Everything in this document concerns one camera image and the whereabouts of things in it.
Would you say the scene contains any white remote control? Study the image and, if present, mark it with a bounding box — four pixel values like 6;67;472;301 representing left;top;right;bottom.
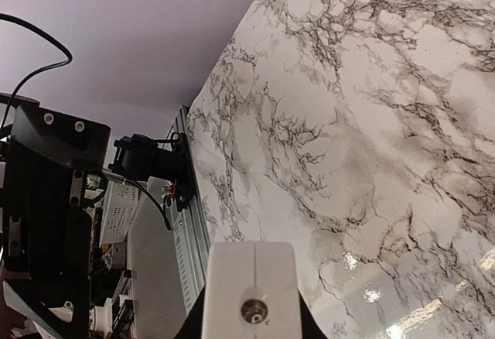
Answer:
201;241;302;339

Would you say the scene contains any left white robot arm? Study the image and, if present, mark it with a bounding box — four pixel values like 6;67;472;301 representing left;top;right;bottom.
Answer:
1;97;111;338

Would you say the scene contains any aluminium front rail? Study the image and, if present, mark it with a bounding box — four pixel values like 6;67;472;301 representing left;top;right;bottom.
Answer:
166;105;210;313

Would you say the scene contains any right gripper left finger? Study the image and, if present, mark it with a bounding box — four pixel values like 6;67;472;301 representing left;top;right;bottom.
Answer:
176;288;205;339

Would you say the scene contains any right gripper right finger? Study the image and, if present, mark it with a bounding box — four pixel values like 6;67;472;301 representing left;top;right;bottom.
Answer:
299;294;327;339

